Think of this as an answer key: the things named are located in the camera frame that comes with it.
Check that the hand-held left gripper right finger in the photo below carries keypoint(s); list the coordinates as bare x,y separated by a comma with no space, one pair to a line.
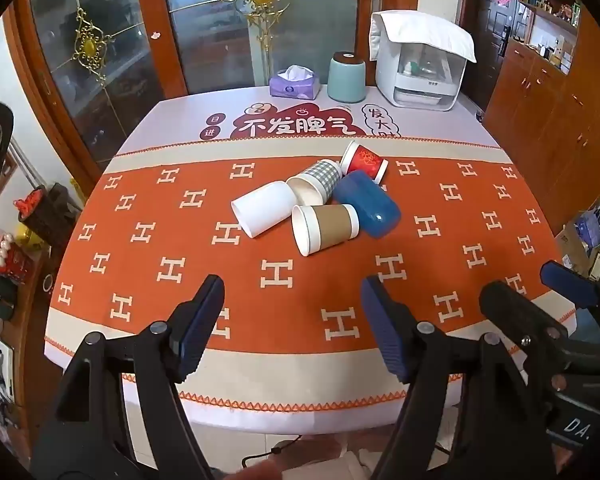
382,330

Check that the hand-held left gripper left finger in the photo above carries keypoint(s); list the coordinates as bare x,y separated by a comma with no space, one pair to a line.
200,330

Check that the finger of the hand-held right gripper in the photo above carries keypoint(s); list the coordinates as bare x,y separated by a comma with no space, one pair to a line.
510,305
570,285

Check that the brown sleeved paper cup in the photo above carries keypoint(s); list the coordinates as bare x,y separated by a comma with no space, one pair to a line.
330,225

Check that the blue plastic cup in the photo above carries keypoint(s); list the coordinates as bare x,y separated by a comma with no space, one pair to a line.
372,206

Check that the white plastic cup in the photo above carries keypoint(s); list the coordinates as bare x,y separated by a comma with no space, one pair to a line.
265,205

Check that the checked paper cup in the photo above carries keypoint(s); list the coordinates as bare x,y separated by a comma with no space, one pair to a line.
321,174

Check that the red paper cup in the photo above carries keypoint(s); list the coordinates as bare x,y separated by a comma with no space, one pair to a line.
362,161

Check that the cardboard box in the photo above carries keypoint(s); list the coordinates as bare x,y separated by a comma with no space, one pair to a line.
577,252

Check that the blue printed bag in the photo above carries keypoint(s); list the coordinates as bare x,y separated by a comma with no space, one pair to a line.
597,225

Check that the orange patterned tablecloth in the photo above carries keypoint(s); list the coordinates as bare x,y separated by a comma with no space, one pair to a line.
155,220

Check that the wooden cabinet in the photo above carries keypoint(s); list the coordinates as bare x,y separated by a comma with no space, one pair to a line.
555,125

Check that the dark woven basket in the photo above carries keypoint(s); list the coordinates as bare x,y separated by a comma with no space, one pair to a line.
47,215

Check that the red egg pack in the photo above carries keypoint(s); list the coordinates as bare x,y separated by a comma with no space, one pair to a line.
7,257

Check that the white countertop appliance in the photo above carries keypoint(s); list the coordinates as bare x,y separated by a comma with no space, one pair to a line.
420,85

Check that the teal canister with brown lid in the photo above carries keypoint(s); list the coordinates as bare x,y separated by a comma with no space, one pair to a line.
346,80

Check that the dark entrance door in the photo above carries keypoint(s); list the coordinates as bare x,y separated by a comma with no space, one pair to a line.
482,45

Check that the purple tissue box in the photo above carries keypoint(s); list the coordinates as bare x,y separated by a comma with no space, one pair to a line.
292,85

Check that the glass sliding door, gold ornament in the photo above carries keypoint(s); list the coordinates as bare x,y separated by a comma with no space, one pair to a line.
305,25
105,70

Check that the white folded cloth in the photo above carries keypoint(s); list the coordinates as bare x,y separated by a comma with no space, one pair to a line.
420,30

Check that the wall shelf with small goods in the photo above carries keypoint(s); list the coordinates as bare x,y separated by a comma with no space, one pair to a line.
550,25

